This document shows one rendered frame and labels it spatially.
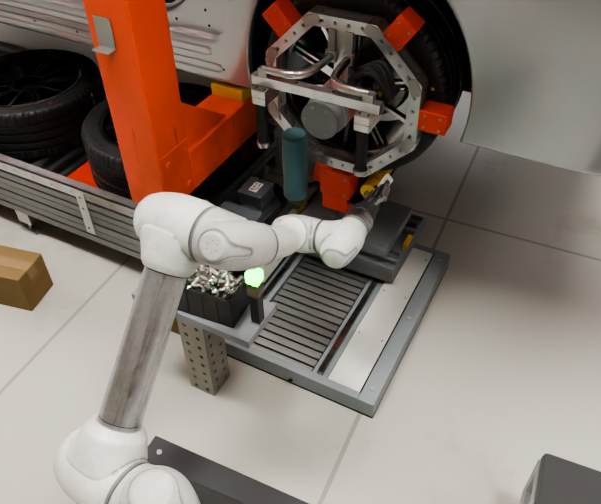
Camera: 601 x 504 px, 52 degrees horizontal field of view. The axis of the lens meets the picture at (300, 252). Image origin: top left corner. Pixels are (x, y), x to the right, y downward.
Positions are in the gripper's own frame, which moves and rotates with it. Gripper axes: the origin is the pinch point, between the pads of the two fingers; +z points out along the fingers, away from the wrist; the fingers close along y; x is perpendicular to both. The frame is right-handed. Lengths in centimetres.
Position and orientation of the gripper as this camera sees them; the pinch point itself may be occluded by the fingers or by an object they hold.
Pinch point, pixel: (385, 182)
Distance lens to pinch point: 207.0
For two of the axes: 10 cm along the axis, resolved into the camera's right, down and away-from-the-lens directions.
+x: -6.4, -7.3, -2.4
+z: 4.6, -6.1, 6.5
